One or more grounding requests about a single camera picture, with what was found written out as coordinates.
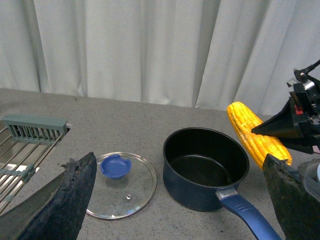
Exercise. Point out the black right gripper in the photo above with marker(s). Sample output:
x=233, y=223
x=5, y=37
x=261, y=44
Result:
x=298, y=123

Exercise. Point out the white curtain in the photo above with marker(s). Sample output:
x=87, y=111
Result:
x=191, y=53

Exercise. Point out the dark blue saucepan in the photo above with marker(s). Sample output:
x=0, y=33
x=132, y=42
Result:
x=202, y=171

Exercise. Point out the glass lid blue knob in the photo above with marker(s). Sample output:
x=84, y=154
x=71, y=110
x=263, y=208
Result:
x=124, y=183

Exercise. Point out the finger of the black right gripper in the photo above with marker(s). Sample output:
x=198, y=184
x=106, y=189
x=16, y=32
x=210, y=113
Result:
x=295, y=195

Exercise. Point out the green metal dish rack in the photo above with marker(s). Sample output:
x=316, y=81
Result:
x=25, y=141

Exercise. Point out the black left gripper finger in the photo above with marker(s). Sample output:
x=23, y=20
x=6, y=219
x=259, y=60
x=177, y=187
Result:
x=57, y=210

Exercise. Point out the yellow corn cob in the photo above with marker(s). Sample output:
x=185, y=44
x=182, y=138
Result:
x=243, y=121

